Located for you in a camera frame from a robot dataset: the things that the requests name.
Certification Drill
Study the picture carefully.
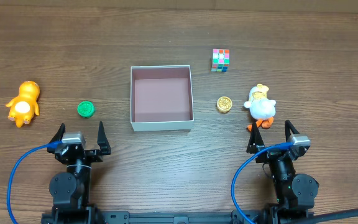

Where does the orange dinosaur figure toy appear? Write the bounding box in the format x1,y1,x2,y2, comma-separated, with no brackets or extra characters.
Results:
6,80,40,128

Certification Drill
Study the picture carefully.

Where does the green round wheel toy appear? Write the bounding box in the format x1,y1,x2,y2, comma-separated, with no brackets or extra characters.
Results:
77,101,95,118

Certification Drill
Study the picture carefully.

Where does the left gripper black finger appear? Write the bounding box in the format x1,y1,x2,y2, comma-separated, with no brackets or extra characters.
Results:
47,123,65,153
97,121,111,156

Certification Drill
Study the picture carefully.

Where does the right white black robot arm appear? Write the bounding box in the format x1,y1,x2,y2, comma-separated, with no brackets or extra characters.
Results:
255,120,319,223

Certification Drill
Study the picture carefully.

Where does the thick black cable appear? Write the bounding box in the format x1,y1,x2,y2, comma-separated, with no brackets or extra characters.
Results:
303,205,358,224

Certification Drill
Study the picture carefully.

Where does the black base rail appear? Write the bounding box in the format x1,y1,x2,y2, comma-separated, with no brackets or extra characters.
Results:
40,210,315,224

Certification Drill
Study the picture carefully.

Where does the left blue cable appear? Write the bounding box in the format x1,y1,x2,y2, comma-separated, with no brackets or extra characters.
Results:
6,140,64,224

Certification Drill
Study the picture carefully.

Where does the white plush duck toy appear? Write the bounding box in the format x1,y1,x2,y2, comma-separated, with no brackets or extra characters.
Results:
244,83,276,129

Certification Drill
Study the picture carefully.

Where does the white box pink interior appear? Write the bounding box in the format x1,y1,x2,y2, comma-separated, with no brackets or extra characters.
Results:
131,65,194,132

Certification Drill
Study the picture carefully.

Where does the multicoloured puzzle cube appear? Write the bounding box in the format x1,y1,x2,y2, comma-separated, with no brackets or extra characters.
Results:
211,49,230,72

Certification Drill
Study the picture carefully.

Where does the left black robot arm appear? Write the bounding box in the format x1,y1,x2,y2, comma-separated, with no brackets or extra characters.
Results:
41,122,111,224

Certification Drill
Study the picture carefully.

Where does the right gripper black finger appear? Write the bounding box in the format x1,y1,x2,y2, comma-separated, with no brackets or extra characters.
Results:
246,124,265,154
285,120,300,142

